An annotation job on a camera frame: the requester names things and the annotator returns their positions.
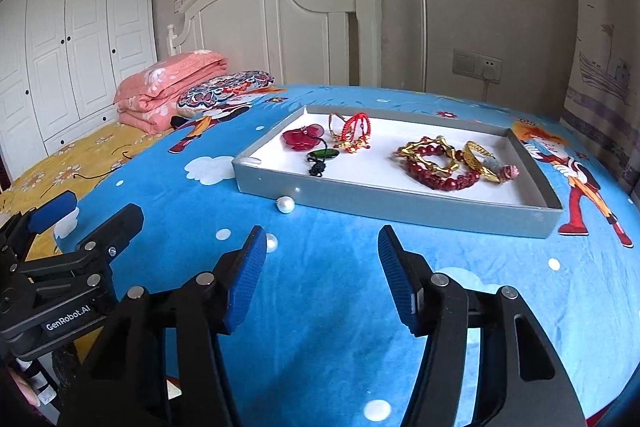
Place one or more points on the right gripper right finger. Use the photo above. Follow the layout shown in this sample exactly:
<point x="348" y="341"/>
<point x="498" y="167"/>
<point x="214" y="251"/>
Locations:
<point x="426" y="301"/>

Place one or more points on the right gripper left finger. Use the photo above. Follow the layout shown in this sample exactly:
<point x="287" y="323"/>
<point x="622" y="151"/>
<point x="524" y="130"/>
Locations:
<point x="218" y="300"/>

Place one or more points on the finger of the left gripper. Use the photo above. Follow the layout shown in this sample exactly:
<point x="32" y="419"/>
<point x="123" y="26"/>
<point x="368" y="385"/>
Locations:
<point x="114" y="235"/>
<point x="44" y="217"/>

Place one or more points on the white pearl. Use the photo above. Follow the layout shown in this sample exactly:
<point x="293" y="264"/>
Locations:
<point x="272" y="243"/>
<point x="285" y="204"/>

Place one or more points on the gold bangle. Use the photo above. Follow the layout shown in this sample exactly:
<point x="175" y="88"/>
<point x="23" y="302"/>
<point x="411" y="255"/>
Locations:
<point x="473" y="156"/>

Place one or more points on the red flower hair clip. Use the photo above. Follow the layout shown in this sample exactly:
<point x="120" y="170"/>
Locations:
<point x="303" y="138"/>

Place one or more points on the pale jade pendant charm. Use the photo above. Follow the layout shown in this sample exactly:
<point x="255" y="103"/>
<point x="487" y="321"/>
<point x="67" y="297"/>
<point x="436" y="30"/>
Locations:
<point x="502" y="170"/>

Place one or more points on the gold hoop earrings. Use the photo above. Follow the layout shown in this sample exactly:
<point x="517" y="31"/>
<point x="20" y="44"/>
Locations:
<point x="338" y="128"/>

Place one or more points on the yellow floral bedsheet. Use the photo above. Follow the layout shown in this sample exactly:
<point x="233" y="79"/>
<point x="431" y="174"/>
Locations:
<point x="78" y="167"/>

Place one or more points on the blue cartoon blanket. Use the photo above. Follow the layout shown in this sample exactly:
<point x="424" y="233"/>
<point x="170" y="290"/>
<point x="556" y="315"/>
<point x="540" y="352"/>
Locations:
<point x="322" y="344"/>

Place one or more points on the folded pink quilt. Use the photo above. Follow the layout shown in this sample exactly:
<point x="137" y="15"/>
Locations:
<point x="148" y="100"/>

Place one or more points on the white wardrobe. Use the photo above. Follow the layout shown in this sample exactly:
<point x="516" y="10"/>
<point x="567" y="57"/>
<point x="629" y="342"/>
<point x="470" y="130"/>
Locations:
<point x="61" y="64"/>

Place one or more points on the patterned blue red pillow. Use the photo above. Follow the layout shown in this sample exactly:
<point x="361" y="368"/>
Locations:
<point x="220" y="90"/>

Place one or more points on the white wooden headboard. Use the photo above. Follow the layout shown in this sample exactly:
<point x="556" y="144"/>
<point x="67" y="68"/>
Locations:
<point x="326" y="42"/>

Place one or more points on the ship print curtain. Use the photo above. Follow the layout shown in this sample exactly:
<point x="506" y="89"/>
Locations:
<point x="602" y="99"/>

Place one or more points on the metal pole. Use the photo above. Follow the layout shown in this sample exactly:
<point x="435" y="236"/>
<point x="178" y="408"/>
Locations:
<point x="424" y="44"/>

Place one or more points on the wall switch and socket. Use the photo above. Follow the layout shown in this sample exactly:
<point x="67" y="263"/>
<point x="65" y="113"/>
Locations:
<point x="477" y="66"/>

